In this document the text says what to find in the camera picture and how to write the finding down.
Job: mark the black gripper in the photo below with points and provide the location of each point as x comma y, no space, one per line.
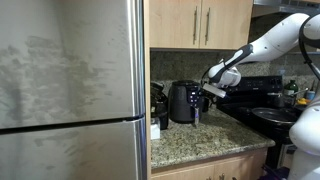
208,99

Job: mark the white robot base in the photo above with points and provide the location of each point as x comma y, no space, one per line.
305,135

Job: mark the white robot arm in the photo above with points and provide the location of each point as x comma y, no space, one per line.
298,29

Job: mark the black air fryer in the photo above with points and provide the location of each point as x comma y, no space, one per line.
184,96

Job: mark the black coffee maker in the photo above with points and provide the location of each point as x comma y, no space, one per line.
159,105

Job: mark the black electric stove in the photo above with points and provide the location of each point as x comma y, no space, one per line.
257,102

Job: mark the small white box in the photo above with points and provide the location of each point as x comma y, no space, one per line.
155,131

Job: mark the right upper cabinet door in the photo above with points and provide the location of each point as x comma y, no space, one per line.
225,23

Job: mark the cabinet door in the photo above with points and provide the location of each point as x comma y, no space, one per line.
225,23
174,23

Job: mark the steel saucepan on stove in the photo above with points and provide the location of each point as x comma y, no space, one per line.
280,99

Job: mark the black frying pan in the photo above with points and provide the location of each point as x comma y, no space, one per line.
274,116

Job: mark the left upper cabinet door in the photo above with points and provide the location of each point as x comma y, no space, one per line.
174,23

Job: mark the lower wooden cabinet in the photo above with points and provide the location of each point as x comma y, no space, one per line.
240,166

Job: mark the green glass bottle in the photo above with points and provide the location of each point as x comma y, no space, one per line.
290,88

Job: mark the yellow item on counter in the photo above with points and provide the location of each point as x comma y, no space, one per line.
302,101

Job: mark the blue cup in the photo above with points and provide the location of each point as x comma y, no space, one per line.
310,95

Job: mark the stainless range hood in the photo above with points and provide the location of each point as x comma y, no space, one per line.
266,7

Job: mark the stainless steel refrigerator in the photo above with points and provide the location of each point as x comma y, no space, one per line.
72,100

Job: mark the air fryer basket handle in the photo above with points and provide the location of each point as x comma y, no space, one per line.
196,116

